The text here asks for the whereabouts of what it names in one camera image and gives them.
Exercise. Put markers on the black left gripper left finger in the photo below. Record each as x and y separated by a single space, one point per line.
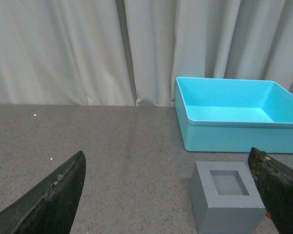
49 207

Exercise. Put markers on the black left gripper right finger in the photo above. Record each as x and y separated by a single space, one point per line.
274 182

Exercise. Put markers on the gray cube square recess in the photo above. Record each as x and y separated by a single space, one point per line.
225 198

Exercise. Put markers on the light blue plastic box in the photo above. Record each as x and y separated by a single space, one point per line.
234 115

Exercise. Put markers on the white curtain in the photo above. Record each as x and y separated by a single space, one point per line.
129 52

